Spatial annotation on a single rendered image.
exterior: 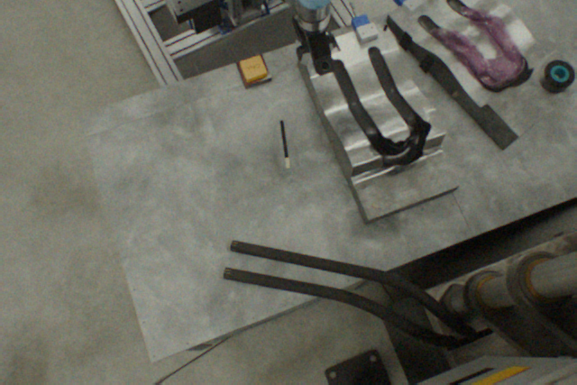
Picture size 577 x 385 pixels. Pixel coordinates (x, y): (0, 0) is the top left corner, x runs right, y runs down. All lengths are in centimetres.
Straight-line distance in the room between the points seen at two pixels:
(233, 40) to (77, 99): 74
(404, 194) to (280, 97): 44
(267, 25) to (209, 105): 87
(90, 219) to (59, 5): 102
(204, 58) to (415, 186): 118
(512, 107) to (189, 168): 87
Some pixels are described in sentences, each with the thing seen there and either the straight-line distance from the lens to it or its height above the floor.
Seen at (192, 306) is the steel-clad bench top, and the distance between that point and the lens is 148.
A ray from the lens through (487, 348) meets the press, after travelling 156.
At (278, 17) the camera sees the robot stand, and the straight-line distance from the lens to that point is 243.
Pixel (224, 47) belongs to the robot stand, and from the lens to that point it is 237.
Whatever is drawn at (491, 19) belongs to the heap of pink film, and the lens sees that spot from 169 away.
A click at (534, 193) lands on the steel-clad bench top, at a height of 80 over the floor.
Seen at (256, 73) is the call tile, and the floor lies 84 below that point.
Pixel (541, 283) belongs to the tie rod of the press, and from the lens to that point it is 102.
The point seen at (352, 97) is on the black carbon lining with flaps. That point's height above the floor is 88.
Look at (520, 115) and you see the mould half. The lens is 159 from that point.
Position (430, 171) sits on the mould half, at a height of 86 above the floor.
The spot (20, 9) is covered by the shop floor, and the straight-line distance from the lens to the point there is 295.
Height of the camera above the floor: 225
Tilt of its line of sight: 73 degrees down
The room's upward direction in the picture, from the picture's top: 4 degrees clockwise
